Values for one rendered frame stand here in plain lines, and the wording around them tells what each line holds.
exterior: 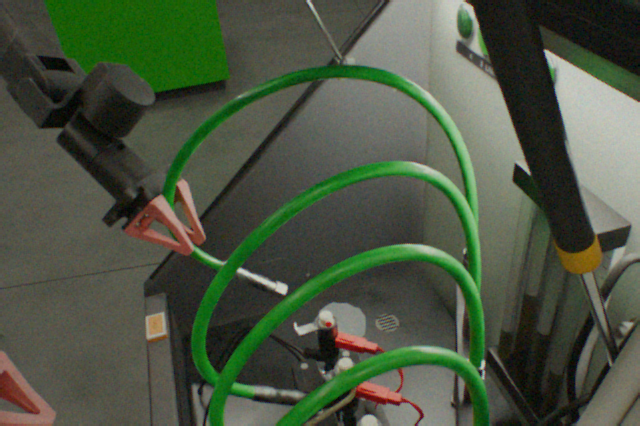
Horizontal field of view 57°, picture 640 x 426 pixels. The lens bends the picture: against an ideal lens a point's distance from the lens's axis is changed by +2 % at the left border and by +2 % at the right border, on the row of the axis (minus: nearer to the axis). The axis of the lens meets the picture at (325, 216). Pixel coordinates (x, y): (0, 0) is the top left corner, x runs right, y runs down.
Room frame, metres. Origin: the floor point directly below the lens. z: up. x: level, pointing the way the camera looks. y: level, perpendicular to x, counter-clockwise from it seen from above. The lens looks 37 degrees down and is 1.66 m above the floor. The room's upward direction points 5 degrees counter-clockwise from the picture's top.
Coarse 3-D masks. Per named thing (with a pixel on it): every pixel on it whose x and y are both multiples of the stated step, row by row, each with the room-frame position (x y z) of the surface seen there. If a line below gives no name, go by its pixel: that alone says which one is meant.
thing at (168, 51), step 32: (64, 0) 3.51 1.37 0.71; (96, 0) 3.55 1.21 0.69; (128, 0) 3.59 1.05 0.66; (160, 0) 3.63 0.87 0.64; (192, 0) 3.68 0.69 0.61; (64, 32) 3.50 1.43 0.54; (96, 32) 3.54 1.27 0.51; (128, 32) 3.58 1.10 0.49; (160, 32) 3.62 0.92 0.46; (192, 32) 3.67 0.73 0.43; (128, 64) 3.57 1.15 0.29; (160, 64) 3.61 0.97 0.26; (192, 64) 3.66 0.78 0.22; (224, 64) 3.71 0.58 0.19; (160, 96) 3.64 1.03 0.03
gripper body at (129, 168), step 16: (96, 160) 0.60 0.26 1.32; (112, 160) 0.60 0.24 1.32; (128, 160) 0.60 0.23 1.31; (96, 176) 0.59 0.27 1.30; (112, 176) 0.59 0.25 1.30; (128, 176) 0.59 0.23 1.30; (144, 176) 0.59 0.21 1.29; (112, 192) 0.58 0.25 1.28; (128, 192) 0.55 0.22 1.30; (112, 208) 0.55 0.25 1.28; (128, 208) 0.58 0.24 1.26; (112, 224) 0.55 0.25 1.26
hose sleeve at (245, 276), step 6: (222, 264) 0.57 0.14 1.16; (240, 270) 0.57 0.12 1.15; (246, 270) 0.57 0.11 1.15; (234, 276) 0.56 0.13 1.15; (240, 276) 0.56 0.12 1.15; (246, 276) 0.57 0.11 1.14; (252, 276) 0.57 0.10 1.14; (258, 276) 0.57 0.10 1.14; (246, 282) 0.56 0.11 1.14; (252, 282) 0.56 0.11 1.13; (258, 282) 0.56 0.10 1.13; (264, 282) 0.57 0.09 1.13; (270, 282) 0.57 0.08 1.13; (258, 288) 0.56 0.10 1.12; (264, 288) 0.56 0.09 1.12; (270, 288) 0.56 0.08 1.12
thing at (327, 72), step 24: (312, 72) 0.56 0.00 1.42; (336, 72) 0.56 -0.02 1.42; (360, 72) 0.56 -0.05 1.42; (384, 72) 0.56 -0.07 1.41; (240, 96) 0.57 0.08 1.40; (264, 96) 0.56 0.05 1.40; (216, 120) 0.56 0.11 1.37; (192, 144) 0.57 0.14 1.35; (456, 144) 0.55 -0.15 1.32; (168, 192) 0.57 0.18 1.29; (216, 264) 0.57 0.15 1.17
